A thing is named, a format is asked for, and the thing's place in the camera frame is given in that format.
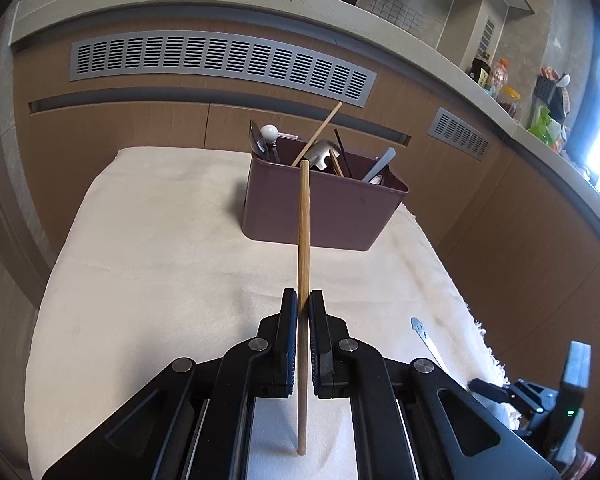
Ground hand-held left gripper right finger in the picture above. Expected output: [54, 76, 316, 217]
[309, 289, 562, 480]

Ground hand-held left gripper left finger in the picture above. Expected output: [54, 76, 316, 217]
[42, 288, 299, 480]

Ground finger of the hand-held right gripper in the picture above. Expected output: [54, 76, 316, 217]
[468, 378, 514, 404]

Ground wooden chopstick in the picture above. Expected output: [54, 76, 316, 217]
[296, 159, 312, 457]
[290, 101, 344, 167]

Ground brown plastic utensil holder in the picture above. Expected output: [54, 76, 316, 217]
[242, 149, 410, 252]

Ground metal fork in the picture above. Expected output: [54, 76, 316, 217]
[307, 138, 342, 174]

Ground grey-blue plastic spoon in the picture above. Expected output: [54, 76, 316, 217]
[361, 146, 397, 184]

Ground black chopstick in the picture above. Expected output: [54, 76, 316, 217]
[333, 127, 354, 179]

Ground dark metal spoon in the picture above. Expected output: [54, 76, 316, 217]
[248, 118, 269, 162]

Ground metal spoon with white ball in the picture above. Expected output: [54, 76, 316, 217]
[259, 123, 284, 164]

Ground wooden base cabinet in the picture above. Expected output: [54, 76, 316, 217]
[9, 14, 600, 413]

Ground white table cloth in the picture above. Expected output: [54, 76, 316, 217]
[24, 145, 507, 480]

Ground short grey vent grille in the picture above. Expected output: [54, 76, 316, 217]
[426, 107, 492, 162]

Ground green plastic bag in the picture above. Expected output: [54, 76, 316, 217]
[527, 105, 567, 147]

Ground yellow lid jar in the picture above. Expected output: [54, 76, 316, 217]
[499, 85, 522, 119]

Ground long grey vent grille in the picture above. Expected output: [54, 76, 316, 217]
[69, 31, 379, 109]

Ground dark hanging cloth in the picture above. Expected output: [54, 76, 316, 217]
[547, 87, 571, 121]

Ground orange cap drink bottle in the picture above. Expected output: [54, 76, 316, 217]
[489, 58, 510, 97]

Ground dark sauce bottle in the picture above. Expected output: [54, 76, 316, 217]
[469, 52, 491, 87]

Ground beige stone countertop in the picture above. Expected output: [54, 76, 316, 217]
[9, 0, 600, 223]

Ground black wall utensil holder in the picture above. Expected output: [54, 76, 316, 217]
[533, 75, 556, 109]

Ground wall socket strip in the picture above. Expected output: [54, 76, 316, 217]
[478, 17, 496, 59]

